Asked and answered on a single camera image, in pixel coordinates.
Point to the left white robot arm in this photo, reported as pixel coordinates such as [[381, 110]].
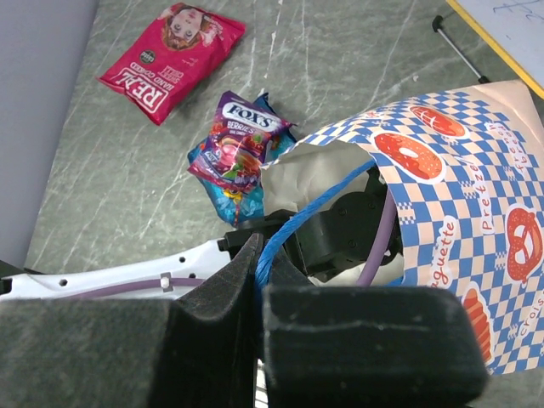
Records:
[[330, 249]]

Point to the red snack bag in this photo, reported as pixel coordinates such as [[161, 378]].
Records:
[[180, 48]]

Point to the small whiteboard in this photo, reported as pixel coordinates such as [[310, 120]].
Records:
[[513, 29]]

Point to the blue snack bag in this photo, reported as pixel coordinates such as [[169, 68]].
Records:
[[235, 207]]

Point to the blue checkered paper bag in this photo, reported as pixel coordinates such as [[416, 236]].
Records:
[[465, 167]]

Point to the purple Fox's berries candy bag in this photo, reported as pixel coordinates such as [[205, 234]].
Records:
[[236, 145]]

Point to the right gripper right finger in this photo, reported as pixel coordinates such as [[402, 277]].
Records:
[[376, 346]]

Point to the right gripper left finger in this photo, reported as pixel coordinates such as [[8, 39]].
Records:
[[196, 351]]

